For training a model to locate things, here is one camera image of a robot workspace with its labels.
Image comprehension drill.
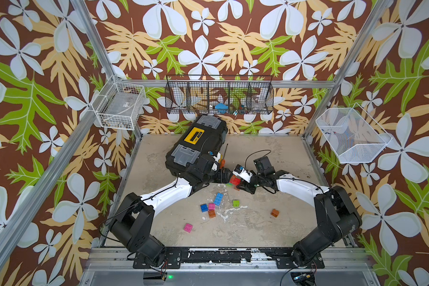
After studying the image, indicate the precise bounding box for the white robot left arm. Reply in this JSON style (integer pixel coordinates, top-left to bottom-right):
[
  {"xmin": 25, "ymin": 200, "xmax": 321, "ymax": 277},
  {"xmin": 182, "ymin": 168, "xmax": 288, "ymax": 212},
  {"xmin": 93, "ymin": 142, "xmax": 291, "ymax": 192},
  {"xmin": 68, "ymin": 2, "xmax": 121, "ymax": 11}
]
[{"xmin": 107, "ymin": 156, "xmax": 233, "ymax": 267}]

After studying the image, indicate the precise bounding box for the light blue long lego brick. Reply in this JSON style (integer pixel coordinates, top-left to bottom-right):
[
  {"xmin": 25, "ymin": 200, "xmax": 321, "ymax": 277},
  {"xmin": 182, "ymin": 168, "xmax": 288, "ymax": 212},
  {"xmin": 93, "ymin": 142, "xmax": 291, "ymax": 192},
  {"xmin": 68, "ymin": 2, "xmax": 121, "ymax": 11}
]
[{"xmin": 213, "ymin": 193, "xmax": 224, "ymax": 206}]

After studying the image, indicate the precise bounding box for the magenta lego brick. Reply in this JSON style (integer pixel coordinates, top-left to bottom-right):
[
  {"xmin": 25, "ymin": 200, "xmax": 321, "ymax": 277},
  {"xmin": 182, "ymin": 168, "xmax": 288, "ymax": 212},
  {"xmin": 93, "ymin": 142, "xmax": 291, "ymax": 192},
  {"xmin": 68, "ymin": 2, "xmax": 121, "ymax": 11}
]
[{"xmin": 184, "ymin": 224, "xmax": 193, "ymax": 233}]

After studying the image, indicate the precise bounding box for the white wire basket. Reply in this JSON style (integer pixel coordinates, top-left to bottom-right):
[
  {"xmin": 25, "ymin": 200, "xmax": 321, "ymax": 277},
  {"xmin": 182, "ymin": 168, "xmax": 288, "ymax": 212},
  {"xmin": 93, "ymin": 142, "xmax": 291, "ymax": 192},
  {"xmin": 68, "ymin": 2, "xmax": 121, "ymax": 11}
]
[
  {"xmin": 316, "ymin": 104, "xmax": 393, "ymax": 164},
  {"xmin": 93, "ymin": 76, "xmax": 147, "ymax": 131}
]

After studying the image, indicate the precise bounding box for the black toolbox with yellow label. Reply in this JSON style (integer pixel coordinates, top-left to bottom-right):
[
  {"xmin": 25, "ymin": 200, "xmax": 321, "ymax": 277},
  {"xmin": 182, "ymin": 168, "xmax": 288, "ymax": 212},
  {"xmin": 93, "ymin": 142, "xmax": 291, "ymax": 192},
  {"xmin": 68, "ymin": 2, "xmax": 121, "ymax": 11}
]
[{"xmin": 165, "ymin": 114, "xmax": 228, "ymax": 185}]

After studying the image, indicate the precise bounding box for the orange lego brick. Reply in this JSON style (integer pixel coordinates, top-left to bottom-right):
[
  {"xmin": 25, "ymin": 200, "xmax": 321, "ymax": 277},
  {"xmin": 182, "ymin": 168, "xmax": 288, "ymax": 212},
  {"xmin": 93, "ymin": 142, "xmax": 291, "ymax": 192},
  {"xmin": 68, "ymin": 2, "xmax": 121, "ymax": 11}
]
[
  {"xmin": 208, "ymin": 210, "xmax": 216, "ymax": 219},
  {"xmin": 271, "ymin": 209, "xmax": 280, "ymax": 218}
]

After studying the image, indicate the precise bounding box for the dark blue lego brick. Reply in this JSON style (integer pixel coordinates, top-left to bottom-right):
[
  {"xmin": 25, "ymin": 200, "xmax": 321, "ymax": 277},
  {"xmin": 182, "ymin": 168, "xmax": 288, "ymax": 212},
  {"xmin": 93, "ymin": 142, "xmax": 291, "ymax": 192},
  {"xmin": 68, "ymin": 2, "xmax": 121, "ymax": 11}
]
[{"xmin": 200, "ymin": 204, "xmax": 209, "ymax": 212}]

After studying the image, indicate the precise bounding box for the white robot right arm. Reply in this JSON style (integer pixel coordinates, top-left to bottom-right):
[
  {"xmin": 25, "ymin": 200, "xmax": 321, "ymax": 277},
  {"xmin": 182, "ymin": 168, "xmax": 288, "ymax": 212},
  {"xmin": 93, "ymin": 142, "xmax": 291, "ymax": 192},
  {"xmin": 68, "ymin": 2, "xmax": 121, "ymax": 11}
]
[{"xmin": 233, "ymin": 156, "xmax": 362, "ymax": 268}]

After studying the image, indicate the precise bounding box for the black wire basket back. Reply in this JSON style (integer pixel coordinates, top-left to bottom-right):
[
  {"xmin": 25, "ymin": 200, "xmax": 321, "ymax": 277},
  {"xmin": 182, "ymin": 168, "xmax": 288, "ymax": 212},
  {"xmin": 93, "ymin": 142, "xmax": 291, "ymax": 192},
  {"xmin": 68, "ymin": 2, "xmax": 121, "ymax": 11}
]
[{"xmin": 163, "ymin": 75, "xmax": 275, "ymax": 115}]

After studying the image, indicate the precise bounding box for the black mounting rail base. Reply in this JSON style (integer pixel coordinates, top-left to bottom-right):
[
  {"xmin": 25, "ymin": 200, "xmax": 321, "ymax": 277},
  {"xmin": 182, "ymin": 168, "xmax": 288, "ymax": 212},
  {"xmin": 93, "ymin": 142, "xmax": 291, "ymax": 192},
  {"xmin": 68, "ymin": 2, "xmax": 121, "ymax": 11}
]
[{"xmin": 132, "ymin": 246, "xmax": 325, "ymax": 269}]

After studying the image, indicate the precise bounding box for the white wire basket right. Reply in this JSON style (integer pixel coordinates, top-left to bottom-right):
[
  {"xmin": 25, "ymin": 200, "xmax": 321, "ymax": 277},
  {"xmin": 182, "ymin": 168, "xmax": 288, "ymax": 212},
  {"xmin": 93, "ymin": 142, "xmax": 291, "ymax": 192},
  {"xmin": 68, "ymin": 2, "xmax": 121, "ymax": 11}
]
[{"xmin": 316, "ymin": 104, "xmax": 393, "ymax": 164}]

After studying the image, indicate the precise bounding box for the white wire basket left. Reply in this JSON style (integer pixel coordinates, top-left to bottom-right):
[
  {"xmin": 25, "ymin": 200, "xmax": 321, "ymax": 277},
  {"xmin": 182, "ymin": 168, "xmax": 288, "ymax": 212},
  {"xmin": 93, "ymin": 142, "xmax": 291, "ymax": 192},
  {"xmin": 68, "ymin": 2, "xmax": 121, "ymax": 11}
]
[{"xmin": 93, "ymin": 76, "xmax": 147, "ymax": 131}]

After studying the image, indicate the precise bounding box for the blue object in basket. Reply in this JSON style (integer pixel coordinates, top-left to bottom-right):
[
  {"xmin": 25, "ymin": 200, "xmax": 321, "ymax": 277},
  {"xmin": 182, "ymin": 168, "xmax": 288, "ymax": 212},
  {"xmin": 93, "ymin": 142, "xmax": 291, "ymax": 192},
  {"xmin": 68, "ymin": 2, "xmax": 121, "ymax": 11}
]
[{"xmin": 215, "ymin": 103, "xmax": 229, "ymax": 114}]

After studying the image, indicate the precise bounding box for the red long lego brick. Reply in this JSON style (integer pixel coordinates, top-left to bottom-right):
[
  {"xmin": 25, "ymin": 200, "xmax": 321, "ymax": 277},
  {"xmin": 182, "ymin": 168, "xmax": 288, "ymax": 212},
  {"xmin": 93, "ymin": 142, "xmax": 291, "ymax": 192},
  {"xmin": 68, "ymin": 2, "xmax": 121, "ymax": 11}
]
[{"xmin": 229, "ymin": 175, "xmax": 241, "ymax": 187}]

